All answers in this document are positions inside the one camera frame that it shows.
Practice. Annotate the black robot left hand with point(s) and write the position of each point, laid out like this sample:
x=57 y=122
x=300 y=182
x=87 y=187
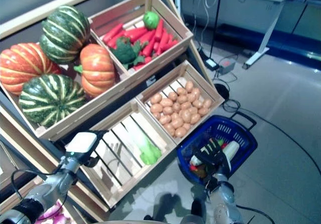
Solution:
x=93 y=161

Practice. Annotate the red toy vegetable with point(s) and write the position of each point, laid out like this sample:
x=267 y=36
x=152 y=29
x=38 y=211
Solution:
x=193 y=167

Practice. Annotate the black round floor base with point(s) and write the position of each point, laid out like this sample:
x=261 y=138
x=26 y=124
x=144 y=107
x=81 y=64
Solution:
x=222 y=91

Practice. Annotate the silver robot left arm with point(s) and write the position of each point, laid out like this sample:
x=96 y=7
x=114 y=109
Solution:
x=45 y=188

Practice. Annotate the blue plastic shopping basket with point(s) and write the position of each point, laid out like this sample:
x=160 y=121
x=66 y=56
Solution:
x=240 y=136

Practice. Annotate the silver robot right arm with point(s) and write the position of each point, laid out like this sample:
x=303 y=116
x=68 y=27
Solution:
x=223 y=196

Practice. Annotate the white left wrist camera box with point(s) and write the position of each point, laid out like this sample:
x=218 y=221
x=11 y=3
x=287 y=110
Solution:
x=81 y=143

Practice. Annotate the red toy carrot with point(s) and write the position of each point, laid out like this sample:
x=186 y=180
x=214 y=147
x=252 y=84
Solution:
x=116 y=40
x=113 y=32
x=164 y=40
x=159 y=30
x=149 y=43
x=135 y=31
x=171 y=45

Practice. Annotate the black tripod stand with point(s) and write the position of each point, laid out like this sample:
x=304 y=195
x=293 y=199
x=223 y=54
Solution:
x=216 y=20

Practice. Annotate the large orange pumpkin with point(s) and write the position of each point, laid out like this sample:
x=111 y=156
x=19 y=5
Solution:
x=25 y=68

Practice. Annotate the grey box with red button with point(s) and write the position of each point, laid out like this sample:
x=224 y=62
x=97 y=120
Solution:
x=227 y=67

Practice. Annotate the white desk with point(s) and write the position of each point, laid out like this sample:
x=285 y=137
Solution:
x=250 y=13

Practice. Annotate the black power adapter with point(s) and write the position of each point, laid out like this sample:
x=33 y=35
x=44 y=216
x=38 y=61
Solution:
x=211 y=63

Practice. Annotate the broccoli with leaves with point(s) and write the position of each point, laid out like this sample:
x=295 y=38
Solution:
x=125 y=52

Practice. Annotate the black robot left foot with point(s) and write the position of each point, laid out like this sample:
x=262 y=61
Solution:
x=148 y=218

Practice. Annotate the small orange pumpkin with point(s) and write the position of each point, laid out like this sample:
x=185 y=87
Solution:
x=97 y=70

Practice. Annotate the orange toy vegetable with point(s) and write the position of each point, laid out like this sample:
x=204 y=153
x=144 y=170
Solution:
x=199 y=172

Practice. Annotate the wooden display shelf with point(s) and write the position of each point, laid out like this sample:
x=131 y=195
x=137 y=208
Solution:
x=62 y=10

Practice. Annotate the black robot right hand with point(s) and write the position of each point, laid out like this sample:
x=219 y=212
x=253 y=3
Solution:
x=215 y=160

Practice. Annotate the brown toy potato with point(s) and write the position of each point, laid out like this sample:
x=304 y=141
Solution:
x=189 y=86
x=207 y=103
x=203 y=111
x=172 y=96
x=181 y=91
x=195 y=118
x=156 y=98
x=180 y=132
x=156 y=108

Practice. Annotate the green striped pumpkin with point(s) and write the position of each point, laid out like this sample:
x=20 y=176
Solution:
x=52 y=101
x=65 y=34

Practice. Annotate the wide wooden slat crate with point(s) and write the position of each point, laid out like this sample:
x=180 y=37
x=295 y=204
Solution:
x=100 y=103

